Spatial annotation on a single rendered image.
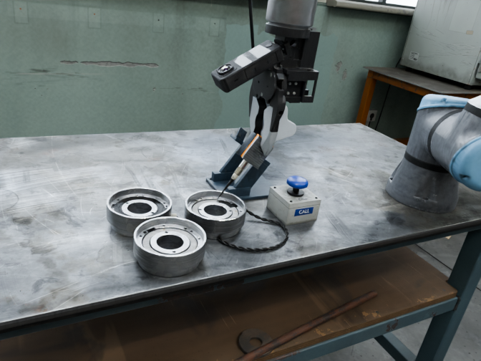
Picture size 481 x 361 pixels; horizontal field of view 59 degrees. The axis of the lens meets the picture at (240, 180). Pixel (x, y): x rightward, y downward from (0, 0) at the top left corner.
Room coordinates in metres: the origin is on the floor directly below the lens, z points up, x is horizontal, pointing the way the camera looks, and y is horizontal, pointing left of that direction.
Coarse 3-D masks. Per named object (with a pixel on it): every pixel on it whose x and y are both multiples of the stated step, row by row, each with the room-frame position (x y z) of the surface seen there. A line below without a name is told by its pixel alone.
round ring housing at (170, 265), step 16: (144, 224) 0.55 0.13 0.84; (160, 224) 0.57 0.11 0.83; (176, 224) 0.58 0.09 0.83; (192, 224) 0.57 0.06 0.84; (160, 240) 0.54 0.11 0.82; (176, 240) 0.55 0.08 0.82; (144, 256) 0.48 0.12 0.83; (160, 256) 0.47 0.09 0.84; (176, 256) 0.48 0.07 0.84; (192, 256) 0.49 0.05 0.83; (160, 272) 0.48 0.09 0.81; (176, 272) 0.48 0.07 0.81
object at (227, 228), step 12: (204, 192) 0.68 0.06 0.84; (216, 192) 0.69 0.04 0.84; (192, 204) 0.65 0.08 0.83; (204, 204) 0.65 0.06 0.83; (216, 204) 0.66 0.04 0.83; (240, 204) 0.66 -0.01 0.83; (192, 216) 0.60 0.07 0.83; (204, 216) 0.61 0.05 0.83; (216, 216) 0.62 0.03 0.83; (228, 216) 0.62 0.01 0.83; (240, 216) 0.61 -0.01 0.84; (204, 228) 0.59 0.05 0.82; (216, 228) 0.59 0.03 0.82; (228, 228) 0.59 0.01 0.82
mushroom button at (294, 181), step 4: (292, 176) 0.72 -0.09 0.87; (296, 176) 0.73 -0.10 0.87; (300, 176) 0.73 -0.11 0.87; (288, 180) 0.71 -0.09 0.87; (292, 180) 0.71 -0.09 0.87; (296, 180) 0.71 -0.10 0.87; (300, 180) 0.71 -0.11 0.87; (304, 180) 0.71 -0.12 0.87; (288, 184) 0.71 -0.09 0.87; (292, 184) 0.70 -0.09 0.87; (296, 184) 0.70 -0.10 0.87; (300, 184) 0.70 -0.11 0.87; (304, 184) 0.70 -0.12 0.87; (296, 188) 0.71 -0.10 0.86; (300, 188) 0.70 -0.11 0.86; (296, 192) 0.71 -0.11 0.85
